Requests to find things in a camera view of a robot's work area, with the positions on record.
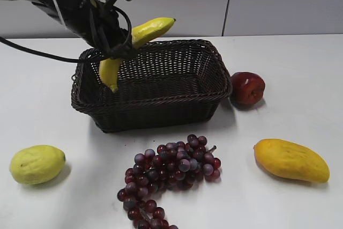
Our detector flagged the yellow-green lemon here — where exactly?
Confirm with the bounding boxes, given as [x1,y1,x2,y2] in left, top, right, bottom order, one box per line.
[9,145,66,185]

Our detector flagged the dark red apple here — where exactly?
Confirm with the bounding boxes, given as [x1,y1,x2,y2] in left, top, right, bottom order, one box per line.
[230,72,265,106]

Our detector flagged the dark woven wicker basket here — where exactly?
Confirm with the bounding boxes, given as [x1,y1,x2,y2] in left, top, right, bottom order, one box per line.
[71,39,232,133]

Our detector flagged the yellow-orange mango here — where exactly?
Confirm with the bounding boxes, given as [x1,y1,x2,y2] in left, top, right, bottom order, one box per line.
[253,139,330,183]

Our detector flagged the black cable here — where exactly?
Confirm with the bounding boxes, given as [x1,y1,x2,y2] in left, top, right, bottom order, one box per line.
[0,3,134,64]

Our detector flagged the yellow banana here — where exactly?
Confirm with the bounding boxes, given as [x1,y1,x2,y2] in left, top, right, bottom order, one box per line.
[99,17,176,93]

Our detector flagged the purple grape bunch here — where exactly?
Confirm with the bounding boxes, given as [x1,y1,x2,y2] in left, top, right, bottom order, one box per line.
[117,134,221,228]

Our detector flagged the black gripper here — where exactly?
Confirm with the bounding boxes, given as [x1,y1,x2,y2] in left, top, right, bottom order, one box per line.
[32,0,137,60]

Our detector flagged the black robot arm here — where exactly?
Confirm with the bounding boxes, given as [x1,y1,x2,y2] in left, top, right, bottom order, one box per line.
[6,0,137,61]

